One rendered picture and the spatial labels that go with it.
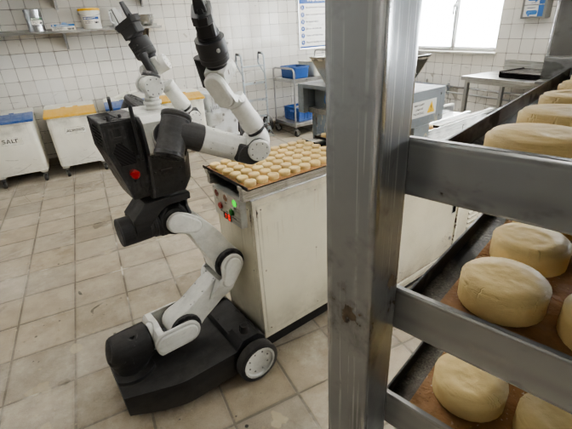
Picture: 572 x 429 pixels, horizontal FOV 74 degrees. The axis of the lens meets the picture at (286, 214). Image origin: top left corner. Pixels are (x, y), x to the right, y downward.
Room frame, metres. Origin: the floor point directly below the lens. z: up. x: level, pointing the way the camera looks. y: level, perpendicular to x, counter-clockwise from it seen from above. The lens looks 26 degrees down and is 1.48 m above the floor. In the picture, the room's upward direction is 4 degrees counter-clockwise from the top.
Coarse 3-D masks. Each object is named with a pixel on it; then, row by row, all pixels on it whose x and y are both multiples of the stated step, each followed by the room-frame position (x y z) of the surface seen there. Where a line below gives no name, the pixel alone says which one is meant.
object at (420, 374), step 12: (420, 348) 0.23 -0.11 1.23; (432, 348) 0.24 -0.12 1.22; (408, 360) 0.22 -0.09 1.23; (420, 360) 0.23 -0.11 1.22; (432, 360) 0.23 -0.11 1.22; (408, 372) 0.22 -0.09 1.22; (420, 372) 0.22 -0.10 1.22; (396, 384) 0.20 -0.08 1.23; (408, 384) 0.21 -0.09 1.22; (420, 384) 0.20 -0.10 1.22; (408, 396) 0.19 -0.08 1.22
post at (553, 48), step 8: (560, 0) 0.50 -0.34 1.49; (568, 0) 0.50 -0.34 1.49; (560, 8) 0.50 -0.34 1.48; (568, 8) 0.49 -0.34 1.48; (560, 16) 0.50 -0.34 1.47; (568, 16) 0.49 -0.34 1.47; (560, 24) 0.50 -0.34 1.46; (568, 24) 0.49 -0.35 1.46; (552, 32) 0.50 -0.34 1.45; (560, 32) 0.50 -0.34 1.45; (568, 32) 0.49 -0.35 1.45; (552, 40) 0.50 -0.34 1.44; (560, 40) 0.49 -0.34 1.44; (568, 40) 0.49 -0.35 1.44; (552, 48) 0.50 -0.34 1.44; (560, 48) 0.49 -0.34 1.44; (568, 48) 0.49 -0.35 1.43
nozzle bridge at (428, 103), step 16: (320, 80) 2.32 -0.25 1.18; (304, 96) 2.22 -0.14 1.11; (320, 96) 2.23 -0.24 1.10; (416, 96) 1.73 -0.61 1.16; (432, 96) 1.81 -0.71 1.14; (304, 112) 2.22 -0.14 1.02; (320, 112) 2.15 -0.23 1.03; (416, 112) 1.74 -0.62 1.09; (432, 112) 1.82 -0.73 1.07; (320, 128) 2.30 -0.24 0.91; (416, 128) 1.75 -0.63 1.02
